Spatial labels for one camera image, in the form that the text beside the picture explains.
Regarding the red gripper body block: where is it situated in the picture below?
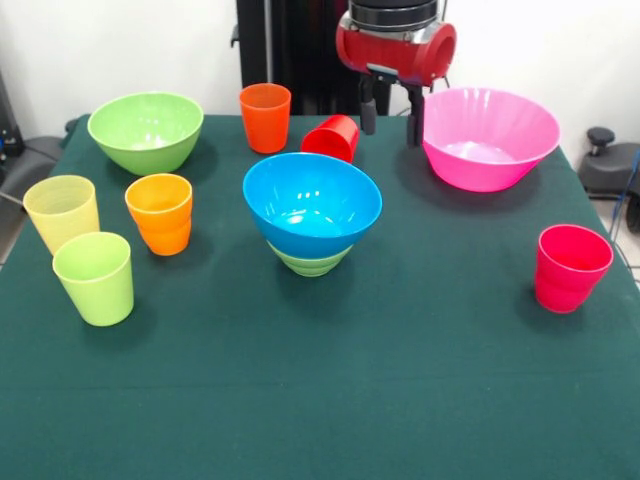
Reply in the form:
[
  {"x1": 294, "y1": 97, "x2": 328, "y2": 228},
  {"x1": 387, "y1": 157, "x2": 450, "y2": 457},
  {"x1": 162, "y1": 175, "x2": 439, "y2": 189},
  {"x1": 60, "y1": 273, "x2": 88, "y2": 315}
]
[{"x1": 335, "y1": 10, "x2": 458, "y2": 87}]

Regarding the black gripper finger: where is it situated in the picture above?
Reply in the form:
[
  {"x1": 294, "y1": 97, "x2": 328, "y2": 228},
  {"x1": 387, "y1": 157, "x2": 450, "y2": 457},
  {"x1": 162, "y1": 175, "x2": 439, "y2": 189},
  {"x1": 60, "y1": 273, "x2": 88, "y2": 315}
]
[
  {"x1": 360, "y1": 74, "x2": 377, "y2": 136},
  {"x1": 405, "y1": 83, "x2": 426, "y2": 149}
]

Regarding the red plastic cup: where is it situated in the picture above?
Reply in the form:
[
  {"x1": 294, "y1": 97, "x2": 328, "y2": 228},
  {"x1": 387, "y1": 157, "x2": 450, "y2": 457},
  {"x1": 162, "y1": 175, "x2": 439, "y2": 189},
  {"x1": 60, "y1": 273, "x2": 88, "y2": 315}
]
[{"x1": 300, "y1": 114, "x2": 360, "y2": 165}]

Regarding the large pink plastic bowl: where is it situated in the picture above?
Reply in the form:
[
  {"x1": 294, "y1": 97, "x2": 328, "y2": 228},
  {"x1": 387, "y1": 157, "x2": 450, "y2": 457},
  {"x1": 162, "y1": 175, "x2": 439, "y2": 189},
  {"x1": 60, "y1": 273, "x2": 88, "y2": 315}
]
[{"x1": 419, "y1": 86, "x2": 561, "y2": 194}]

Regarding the blue plastic bowl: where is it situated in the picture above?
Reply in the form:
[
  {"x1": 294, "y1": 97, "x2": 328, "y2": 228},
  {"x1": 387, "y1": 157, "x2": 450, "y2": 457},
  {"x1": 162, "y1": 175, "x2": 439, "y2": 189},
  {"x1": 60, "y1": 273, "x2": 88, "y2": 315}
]
[{"x1": 242, "y1": 152, "x2": 384, "y2": 260}]

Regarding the small green plastic bowl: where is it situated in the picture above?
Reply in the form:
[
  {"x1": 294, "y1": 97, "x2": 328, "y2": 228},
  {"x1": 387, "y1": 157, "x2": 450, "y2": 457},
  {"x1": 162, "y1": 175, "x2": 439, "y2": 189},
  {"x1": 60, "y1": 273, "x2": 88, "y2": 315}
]
[{"x1": 267, "y1": 240, "x2": 354, "y2": 278}]

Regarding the red-orange plastic cup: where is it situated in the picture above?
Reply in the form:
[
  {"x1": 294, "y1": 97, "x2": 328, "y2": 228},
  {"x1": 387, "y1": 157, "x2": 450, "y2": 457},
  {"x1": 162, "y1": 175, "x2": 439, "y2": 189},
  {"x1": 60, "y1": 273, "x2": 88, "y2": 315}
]
[{"x1": 239, "y1": 82, "x2": 292, "y2": 155}]

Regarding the grey base with black knob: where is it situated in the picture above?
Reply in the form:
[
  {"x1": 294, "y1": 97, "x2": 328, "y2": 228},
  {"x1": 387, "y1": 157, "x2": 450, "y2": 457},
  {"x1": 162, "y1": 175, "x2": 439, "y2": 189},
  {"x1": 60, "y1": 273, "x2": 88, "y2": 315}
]
[{"x1": 579, "y1": 127, "x2": 640, "y2": 201}]

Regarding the magenta plastic cup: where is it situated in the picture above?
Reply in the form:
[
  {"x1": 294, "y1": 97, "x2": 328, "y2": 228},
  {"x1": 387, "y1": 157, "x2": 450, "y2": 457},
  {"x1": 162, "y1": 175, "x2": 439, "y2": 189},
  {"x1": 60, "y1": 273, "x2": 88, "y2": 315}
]
[{"x1": 534, "y1": 224, "x2": 615, "y2": 315}]

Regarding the large green plastic bowl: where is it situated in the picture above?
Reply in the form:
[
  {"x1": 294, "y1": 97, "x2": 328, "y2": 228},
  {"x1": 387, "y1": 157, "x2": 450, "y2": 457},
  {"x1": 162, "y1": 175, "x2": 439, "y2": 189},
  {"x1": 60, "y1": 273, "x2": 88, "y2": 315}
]
[{"x1": 87, "y1": 91, "x2": 205, "y2": 177}]

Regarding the orange plastic cup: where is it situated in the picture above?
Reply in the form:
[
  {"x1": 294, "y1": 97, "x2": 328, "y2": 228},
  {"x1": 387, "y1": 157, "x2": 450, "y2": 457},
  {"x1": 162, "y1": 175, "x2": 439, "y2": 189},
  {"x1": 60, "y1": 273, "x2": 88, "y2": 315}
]
[{"x1": 124, "y1": 173, "x2": 194, "y2": 257}]

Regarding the dark green tablecloth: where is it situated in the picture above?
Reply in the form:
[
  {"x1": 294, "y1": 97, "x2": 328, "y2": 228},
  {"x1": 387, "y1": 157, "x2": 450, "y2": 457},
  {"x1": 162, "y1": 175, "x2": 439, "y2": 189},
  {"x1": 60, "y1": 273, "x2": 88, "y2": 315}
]
[{"x1": 0, "y1": 113, "x2": 640, "y2": 480}]

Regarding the yellow plastic cup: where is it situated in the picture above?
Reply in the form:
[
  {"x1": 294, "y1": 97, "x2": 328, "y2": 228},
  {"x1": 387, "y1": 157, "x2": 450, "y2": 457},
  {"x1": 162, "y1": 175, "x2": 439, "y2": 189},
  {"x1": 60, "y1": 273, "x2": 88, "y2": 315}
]
[{"x1": 22, "y1": 174, "x2": 100, "y2": 256}]

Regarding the light green plastic cup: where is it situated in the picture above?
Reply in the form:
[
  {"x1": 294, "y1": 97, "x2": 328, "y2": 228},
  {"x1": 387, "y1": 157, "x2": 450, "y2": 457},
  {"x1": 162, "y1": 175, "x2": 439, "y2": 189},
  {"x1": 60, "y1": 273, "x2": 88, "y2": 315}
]
[{"x1": 52, "y1": 231, "x2": 135, "y2": 328}]

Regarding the grey rounded base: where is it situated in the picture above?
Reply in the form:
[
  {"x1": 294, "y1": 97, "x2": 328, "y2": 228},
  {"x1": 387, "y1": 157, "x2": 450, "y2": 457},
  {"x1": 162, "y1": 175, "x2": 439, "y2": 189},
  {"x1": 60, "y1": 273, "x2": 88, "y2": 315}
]
[{"x1": 0, "y1": 134, "x2": 64, "y2": 201}]

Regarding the black equipment box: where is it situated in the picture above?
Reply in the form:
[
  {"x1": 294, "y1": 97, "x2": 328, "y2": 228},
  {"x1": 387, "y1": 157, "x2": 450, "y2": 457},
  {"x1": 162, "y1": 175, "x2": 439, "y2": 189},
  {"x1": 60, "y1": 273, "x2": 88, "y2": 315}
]
[{"x1": 0, "y1": 69, "x2": 24, "y2": 156}]

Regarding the black wall cable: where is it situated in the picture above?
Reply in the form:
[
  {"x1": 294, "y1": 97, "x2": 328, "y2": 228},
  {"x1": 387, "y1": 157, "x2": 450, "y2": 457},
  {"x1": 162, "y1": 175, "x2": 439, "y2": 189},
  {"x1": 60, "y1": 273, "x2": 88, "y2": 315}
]
[{"x1": 441, "y1": 0, "x2": 451, "y2": 89}]

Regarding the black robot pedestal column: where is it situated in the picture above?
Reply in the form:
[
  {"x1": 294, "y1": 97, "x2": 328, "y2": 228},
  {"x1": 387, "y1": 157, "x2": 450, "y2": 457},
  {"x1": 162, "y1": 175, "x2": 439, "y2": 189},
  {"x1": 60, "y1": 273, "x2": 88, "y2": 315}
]
[{"x1": 230, "y1": 0, "x2": 405, "y2": 117}]

